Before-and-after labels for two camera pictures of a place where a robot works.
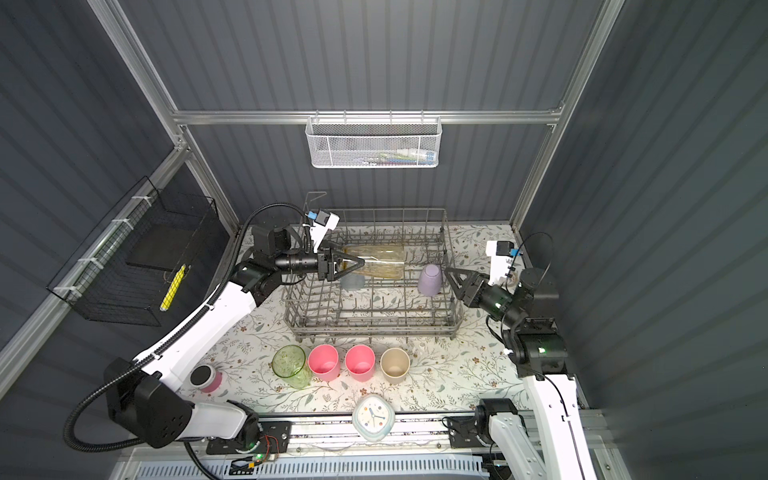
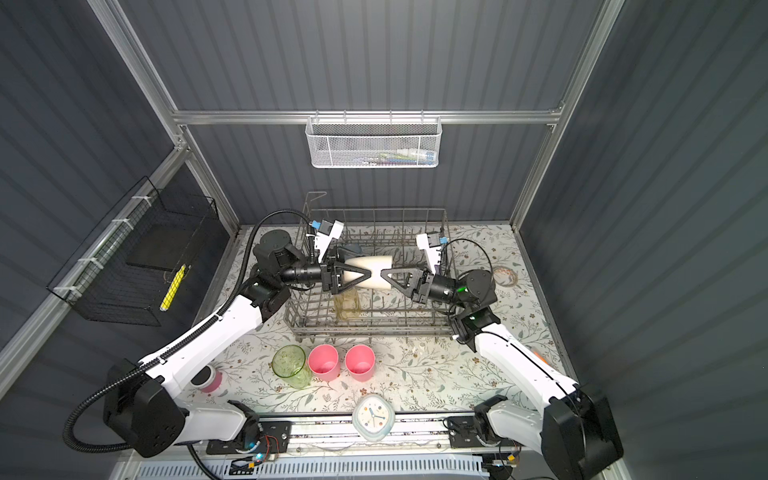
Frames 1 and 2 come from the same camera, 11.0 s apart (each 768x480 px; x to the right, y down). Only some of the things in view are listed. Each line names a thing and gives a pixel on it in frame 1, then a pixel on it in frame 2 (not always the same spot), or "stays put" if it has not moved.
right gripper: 465,293 -> 421,292
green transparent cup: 289,363 stays put
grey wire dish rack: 400,290 stays put
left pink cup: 324,362 stays put
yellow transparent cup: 380,260 -> 347,305
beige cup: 395,364 -> 375,264
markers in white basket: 400,157 stays put
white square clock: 373,417 stays put
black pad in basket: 160,246 stays put
